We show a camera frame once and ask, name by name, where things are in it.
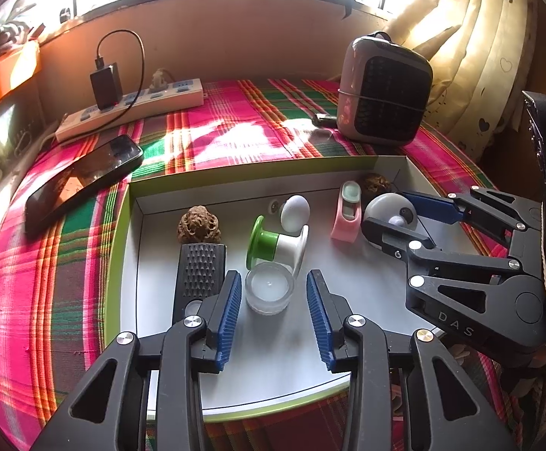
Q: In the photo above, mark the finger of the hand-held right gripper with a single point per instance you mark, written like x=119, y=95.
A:
x=430, y=206
x=442, y=263

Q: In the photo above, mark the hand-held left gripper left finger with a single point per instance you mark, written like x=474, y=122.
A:
x=228, y=319

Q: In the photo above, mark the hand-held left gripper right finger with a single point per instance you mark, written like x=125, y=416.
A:
x=317, y=319

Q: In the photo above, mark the white panda face toy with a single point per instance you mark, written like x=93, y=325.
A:
x=385, y=206

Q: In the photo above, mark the glass tealight candle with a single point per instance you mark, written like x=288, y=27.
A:
x=269, y=289

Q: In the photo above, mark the green and white cardboard box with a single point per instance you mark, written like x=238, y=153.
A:
x=277, y=361

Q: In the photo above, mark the black rectangular device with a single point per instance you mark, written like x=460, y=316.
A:
x=200, y=268

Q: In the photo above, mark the large brown walnut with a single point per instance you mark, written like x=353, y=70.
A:
x=376, y=183

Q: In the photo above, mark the green and white spool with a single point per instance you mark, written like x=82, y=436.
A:
x=259, y=244

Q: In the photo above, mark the white egg-shaped roller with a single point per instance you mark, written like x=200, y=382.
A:
x=295, y=211

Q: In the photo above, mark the small pink plastic gadget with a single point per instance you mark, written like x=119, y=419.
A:
x=346, y=225

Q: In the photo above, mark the small wrinkled walnut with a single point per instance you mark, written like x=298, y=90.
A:
x=198, y=225

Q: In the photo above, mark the small grey space heater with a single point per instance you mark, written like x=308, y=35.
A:
x=385, y=94

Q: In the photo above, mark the cream heart-print curtain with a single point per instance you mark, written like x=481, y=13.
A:
x=465, y=33

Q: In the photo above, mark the plaid blanket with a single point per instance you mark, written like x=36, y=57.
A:
x=43, y=291

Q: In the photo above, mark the black smartphone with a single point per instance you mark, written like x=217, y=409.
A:
x=85, y=178

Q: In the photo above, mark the black window latch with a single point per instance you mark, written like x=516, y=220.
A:
x=355, y=2

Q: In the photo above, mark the white power strip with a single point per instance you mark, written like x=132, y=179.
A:
x=174, y=98

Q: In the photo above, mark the white power plug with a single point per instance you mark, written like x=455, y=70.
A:
x=159, y=80

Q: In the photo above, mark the black charger adapter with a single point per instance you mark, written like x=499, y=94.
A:
x=106, y=87

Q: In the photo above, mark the dark printed box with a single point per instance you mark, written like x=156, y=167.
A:
x=0, y=141

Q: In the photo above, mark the orange tray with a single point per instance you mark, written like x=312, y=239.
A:
x=0, y=75

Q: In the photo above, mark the white paper clutter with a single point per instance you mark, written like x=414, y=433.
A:
x=10, y=23

